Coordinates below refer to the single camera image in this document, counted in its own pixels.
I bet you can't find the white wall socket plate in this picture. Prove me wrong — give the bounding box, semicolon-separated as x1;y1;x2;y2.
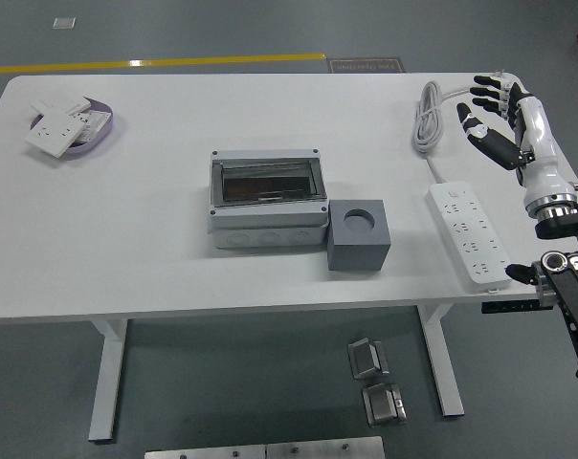
23;110;90;159

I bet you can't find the white power cord with plug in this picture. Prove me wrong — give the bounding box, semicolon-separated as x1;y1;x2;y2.
411;70;508;186

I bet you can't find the small metal clamp block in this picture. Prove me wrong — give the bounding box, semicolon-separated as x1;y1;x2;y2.
346;337;390;381
361;382;409;426

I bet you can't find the black table control panel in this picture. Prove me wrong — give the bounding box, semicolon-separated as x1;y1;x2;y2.
481;298;556;315

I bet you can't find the white table leg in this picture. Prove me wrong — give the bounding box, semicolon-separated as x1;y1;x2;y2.
415;304;465;418
87;317;129;444

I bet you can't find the white power strip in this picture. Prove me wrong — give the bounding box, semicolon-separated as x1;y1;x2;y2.
427;181;514;294

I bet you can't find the grey junction box clear lid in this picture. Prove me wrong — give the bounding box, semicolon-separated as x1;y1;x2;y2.
207;147;329;250

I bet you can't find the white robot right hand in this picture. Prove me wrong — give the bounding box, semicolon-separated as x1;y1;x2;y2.
455;72;576;211

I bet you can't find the grey cube with round hole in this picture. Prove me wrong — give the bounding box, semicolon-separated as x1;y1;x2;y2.
326;199;392;273

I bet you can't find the grey metal base plate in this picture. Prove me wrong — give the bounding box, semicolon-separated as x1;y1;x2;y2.
144;444;267;459

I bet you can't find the plain white wall plate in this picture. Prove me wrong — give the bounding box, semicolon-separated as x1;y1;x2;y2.
29;93;92;116

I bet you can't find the purple oval tray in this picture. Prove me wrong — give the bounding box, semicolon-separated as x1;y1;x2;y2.
29;98;116;157

